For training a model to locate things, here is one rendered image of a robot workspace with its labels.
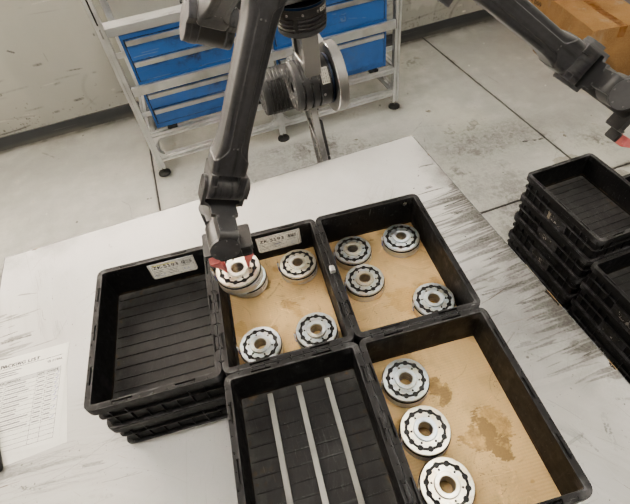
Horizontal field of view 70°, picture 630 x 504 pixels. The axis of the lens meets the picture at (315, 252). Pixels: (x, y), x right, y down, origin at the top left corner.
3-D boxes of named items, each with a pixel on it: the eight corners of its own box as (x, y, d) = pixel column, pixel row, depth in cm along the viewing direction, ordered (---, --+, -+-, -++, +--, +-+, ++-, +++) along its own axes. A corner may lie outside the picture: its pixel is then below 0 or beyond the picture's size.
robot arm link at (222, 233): (248, 172, 85) (202, 169, 81) (262, 213, 78) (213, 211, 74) (234, 218, 93) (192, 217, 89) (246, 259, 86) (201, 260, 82)
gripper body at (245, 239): (254, 250, 94) (246, 227, 88) (206, 262, 93) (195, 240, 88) (249, 228, 98) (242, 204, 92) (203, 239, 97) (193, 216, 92)
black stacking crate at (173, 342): (117, 296, 129) (99, 272, 121) (218, 271, 132) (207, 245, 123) (108, 432, 103) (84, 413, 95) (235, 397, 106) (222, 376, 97)
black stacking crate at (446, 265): (318, 246, 134) (315, 219, 125) (413, 222, 136) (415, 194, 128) (358, 363, 108) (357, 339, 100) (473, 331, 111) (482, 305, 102)
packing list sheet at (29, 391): (-11, 364, 132) (-12, 363, 131) (69, 337, 135) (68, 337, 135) (-29, 478, 111) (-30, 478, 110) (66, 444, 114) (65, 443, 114)
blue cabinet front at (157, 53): (157, 127, 276) (117, 35, 233) (269, 96, 286) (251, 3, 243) (157, 130, 274) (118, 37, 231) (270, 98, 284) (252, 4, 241)
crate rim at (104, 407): (101, 276, 122) (97, 270, 120) (210, 249, 124) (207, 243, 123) (87, 417, 96) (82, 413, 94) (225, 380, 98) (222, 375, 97)
